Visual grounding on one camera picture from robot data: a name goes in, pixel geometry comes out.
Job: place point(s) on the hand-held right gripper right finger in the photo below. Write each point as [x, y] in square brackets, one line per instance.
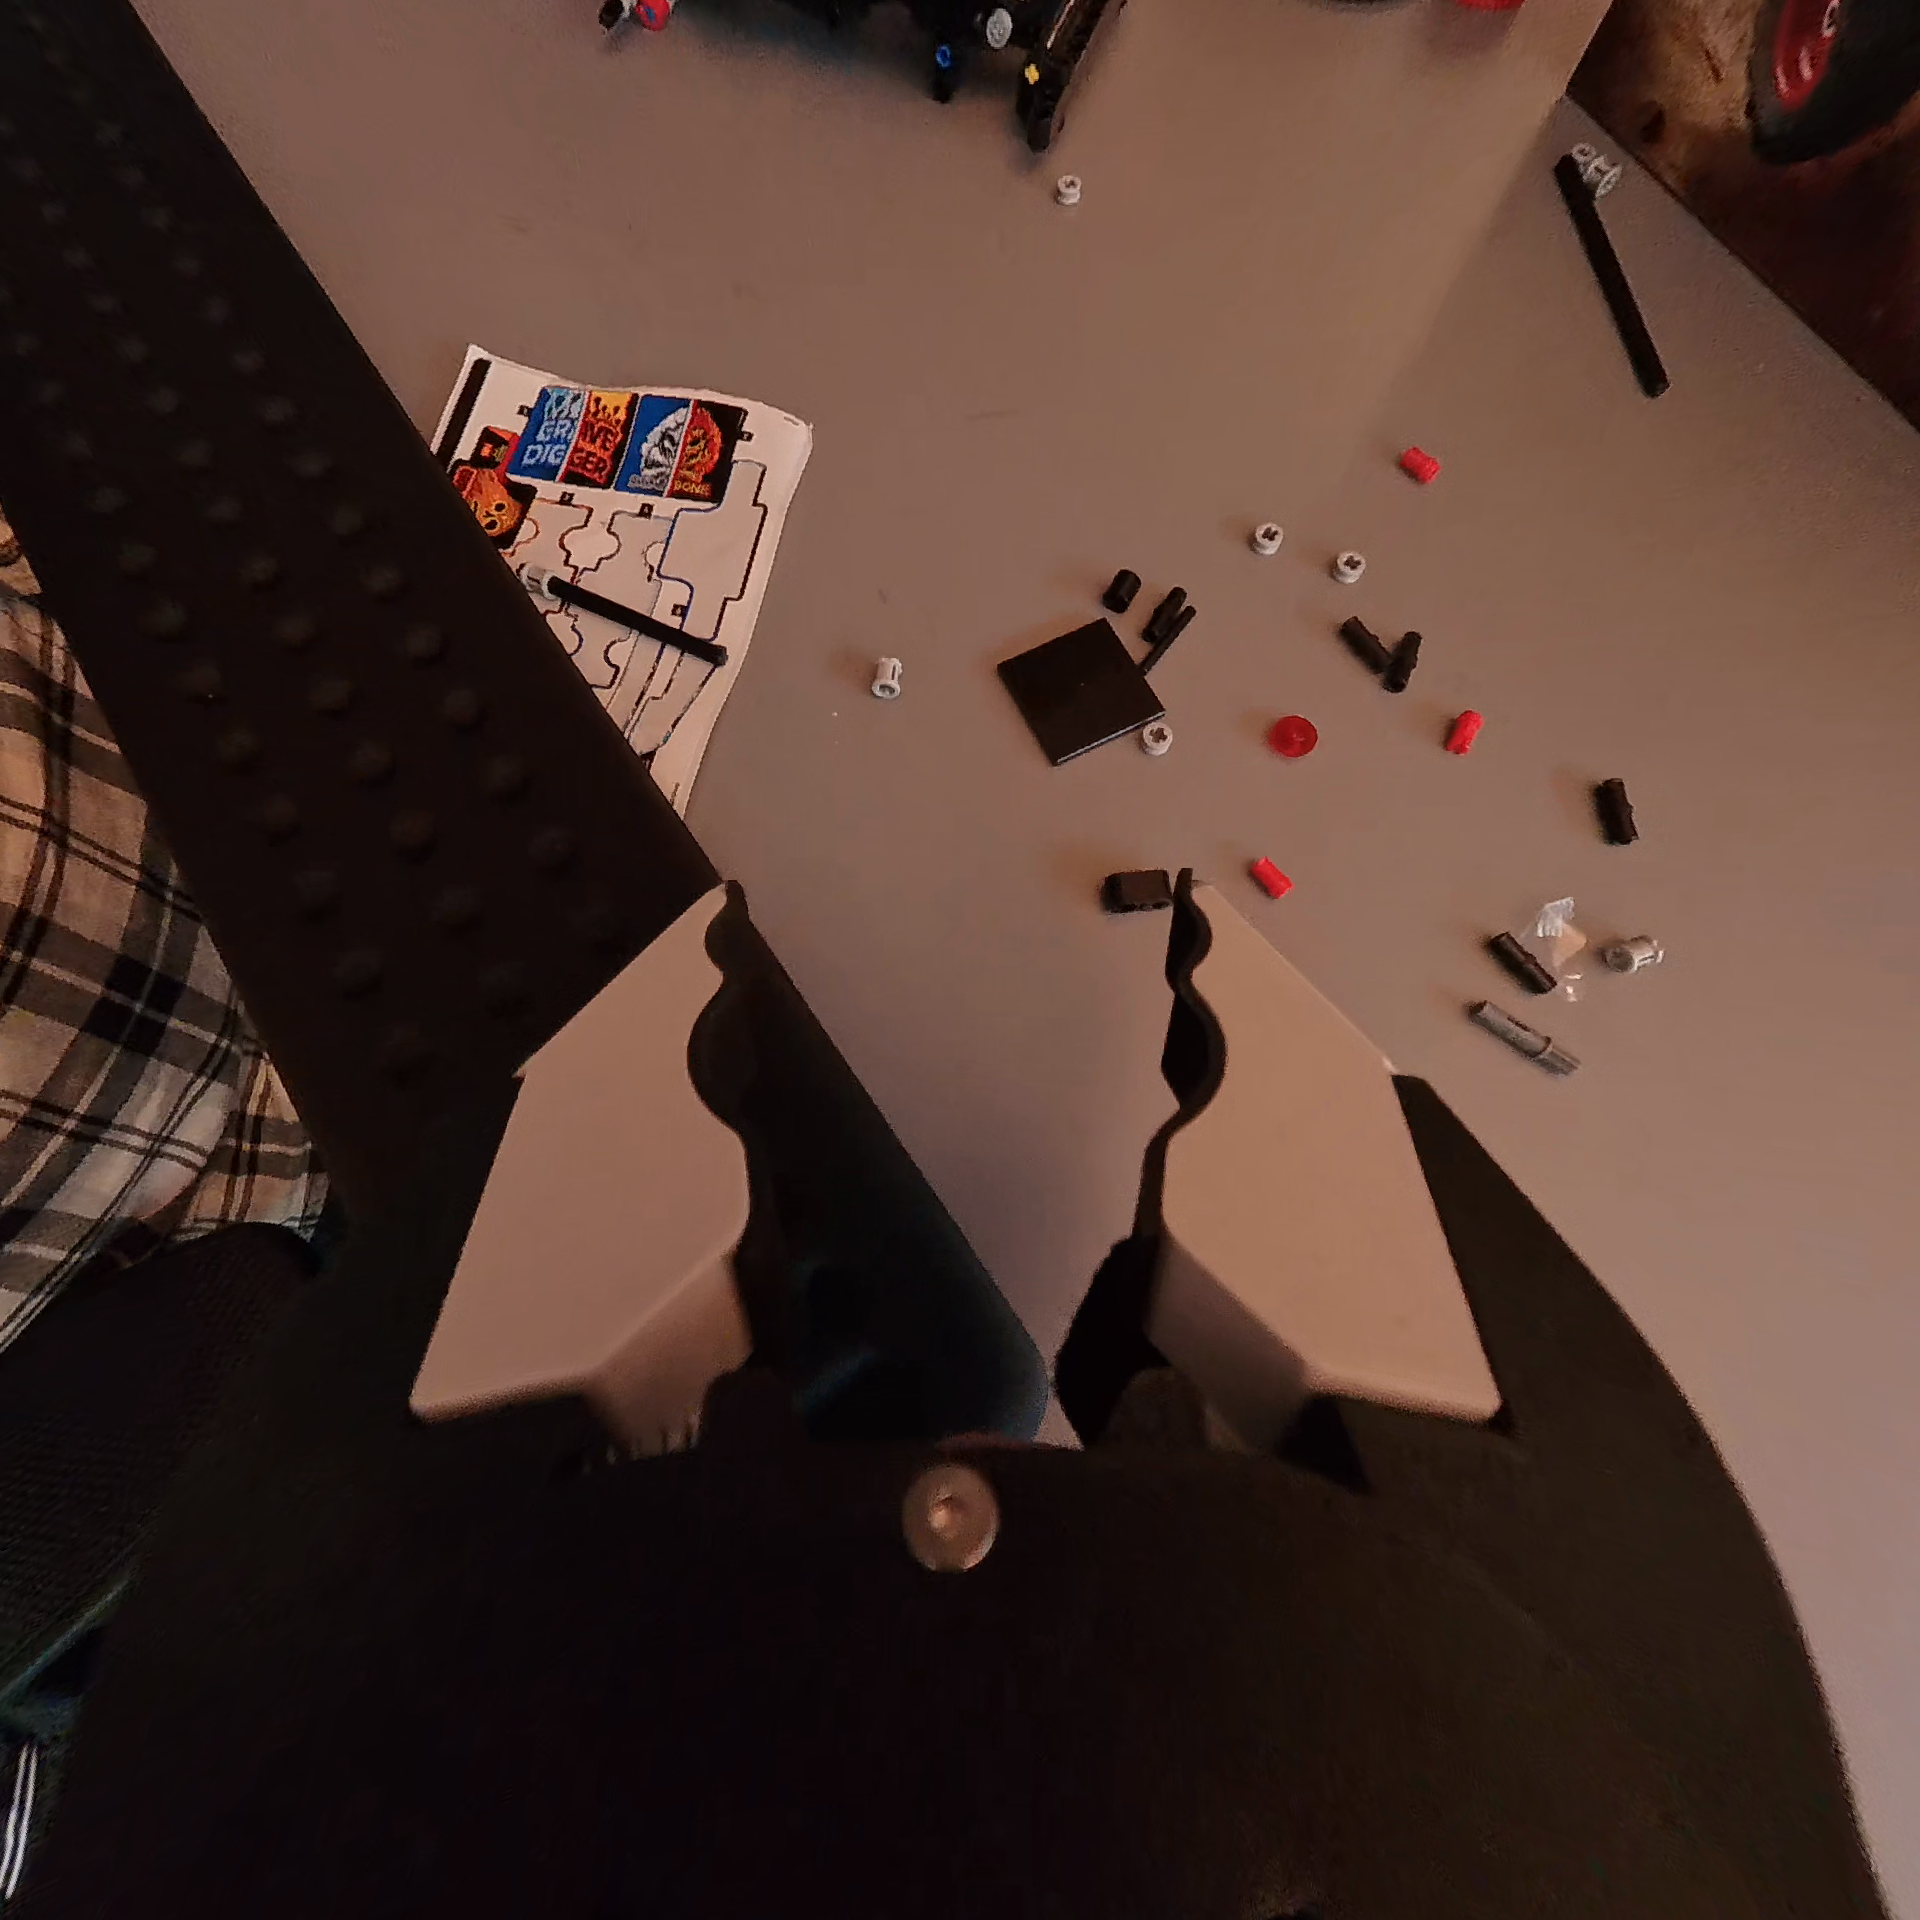
[1319, 1201]

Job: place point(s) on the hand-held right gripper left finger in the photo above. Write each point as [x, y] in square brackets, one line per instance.
[585, 1201]

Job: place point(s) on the short black beam piece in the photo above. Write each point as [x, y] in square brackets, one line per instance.
[1136, 892]

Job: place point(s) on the brick-built toy truck model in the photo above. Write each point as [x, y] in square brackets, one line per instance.
[1036, 61]

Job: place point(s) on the scattered small brick pieces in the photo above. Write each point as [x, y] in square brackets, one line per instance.
[1293, 734]

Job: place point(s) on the person's torso in plaid shirt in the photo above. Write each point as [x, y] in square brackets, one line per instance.
[105, 975]

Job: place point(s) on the black flat plate piece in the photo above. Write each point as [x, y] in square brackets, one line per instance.
[1079, 692]

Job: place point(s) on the black axle rod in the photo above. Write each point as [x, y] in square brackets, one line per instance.
[1612, 277]
[646, 617]

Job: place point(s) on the black perforated chair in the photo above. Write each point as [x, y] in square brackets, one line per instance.
[300, 599]

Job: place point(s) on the sticker sheet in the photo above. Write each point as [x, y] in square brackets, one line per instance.
[692, 511]

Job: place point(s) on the toy truck set box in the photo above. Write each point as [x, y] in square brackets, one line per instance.
[1695, 150]

